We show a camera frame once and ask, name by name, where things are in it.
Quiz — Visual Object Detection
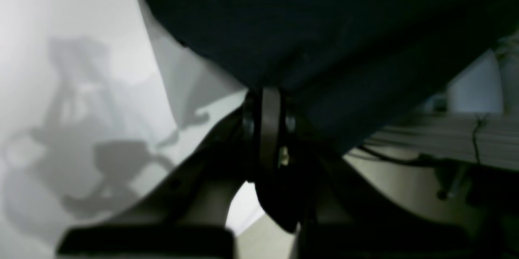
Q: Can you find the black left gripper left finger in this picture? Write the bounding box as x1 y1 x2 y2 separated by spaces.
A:
57 87 282 259

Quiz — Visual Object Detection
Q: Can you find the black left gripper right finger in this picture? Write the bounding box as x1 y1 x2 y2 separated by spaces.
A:
280 105 478 259

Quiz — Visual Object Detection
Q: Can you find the black t-shirt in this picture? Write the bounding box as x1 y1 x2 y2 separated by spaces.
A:
145 0 518 154

